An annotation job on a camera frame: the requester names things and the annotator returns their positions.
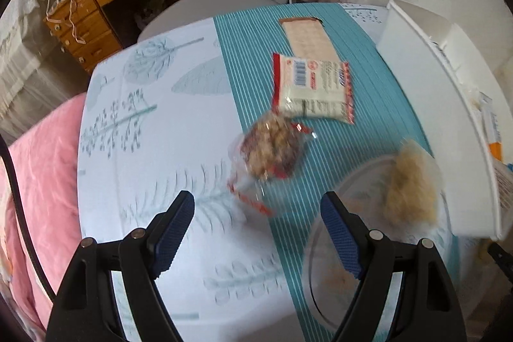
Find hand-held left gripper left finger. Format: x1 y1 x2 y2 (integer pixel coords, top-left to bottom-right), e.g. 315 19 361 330
46 190 196 342

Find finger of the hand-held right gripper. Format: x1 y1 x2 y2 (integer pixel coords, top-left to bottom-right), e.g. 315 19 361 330
487 243 513 283

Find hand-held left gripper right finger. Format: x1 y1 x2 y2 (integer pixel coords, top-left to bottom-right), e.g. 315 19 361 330
321 190 467 342

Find clear nut bar packet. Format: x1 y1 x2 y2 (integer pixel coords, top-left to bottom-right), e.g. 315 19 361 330
226 113 317 216

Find orange and white snack packet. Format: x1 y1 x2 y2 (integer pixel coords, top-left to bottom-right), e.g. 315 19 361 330
479 94 506 162

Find white plastic bin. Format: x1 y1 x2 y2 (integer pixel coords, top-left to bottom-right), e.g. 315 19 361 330
376 0 513 240

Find clear round plate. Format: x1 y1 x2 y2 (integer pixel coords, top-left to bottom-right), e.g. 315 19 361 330
302 155 451 330

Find puffed rice cracker packet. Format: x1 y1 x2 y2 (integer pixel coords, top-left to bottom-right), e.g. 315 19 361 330
381 139 443 228

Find red and white snack packet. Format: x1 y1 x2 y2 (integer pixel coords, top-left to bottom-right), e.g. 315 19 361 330
272 52 357 125

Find pink sofa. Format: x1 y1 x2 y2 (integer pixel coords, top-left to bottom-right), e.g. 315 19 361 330
0 91 89 342

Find teal striped table runner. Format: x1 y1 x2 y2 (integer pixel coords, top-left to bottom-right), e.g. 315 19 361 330
212 1 459 342

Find beige wafer packet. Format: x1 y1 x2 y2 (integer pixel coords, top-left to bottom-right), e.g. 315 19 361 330
278 17 337 60

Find dark cloth bundle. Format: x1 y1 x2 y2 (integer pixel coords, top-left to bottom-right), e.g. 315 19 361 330
134 0 169 26

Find black cable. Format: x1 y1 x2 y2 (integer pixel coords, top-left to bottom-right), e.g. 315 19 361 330
0 142 55 300

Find white cord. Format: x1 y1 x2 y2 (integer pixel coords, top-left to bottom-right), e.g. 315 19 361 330
44 0 87 44

